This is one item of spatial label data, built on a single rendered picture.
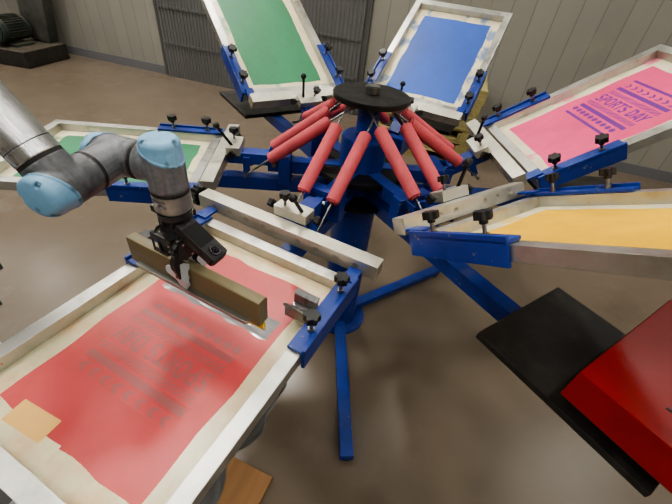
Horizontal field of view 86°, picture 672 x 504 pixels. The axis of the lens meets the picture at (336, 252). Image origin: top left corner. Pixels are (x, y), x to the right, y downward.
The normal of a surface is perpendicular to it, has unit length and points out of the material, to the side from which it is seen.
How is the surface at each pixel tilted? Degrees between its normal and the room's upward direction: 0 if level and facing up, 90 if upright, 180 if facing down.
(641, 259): 90
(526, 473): 0
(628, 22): 90
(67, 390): 0
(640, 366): 0
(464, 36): 32
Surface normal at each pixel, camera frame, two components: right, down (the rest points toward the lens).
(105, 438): 0.10, -0.76
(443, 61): -0.17, -0.37
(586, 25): -0.33, 0.58
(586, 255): -0.84, 0.28
